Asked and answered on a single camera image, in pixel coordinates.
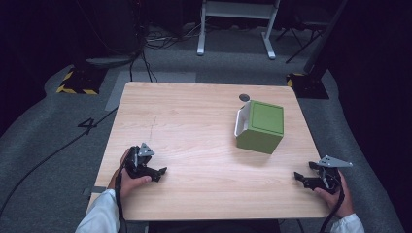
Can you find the grey tape strip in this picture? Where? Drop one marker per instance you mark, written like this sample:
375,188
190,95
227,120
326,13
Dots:
98,189

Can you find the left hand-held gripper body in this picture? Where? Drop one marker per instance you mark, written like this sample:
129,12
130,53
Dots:
135,163

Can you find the black stand with slanted pole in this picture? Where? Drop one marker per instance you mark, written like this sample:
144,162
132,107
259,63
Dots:
312,82

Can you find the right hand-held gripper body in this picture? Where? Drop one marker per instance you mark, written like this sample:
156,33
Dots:
327,179

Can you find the black tripod legs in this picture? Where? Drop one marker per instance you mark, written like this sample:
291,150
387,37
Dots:
301,39

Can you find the green box with white liner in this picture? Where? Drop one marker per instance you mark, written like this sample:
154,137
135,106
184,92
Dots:
264,127

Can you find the black stand base yellow stripes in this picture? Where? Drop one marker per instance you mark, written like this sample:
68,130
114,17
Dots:
81,82

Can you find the person's right hand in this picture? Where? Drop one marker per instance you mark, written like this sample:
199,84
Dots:
340,202

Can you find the white metal desk frame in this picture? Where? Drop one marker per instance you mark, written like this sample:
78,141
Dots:
238,10

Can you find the person's left hand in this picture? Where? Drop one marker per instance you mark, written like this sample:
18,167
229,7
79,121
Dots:
127,184

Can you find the dark equipment with grey base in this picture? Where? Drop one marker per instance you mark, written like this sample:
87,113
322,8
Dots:
113,39

